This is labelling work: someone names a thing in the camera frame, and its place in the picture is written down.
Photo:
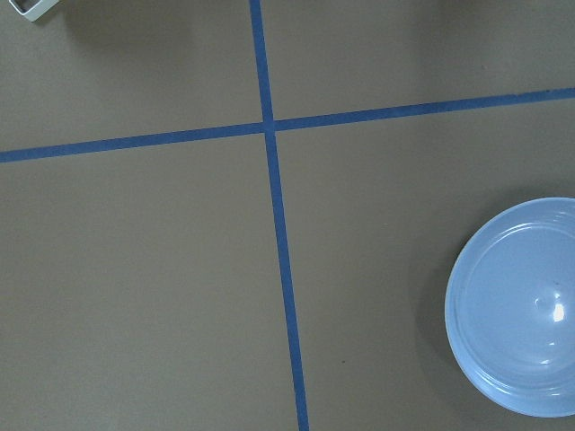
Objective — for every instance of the blue round plate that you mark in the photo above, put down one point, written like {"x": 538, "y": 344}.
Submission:
{"x": 509, "y": 308}

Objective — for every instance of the white square basket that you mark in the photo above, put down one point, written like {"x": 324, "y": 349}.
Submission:
{"x": 32, "y": 10}

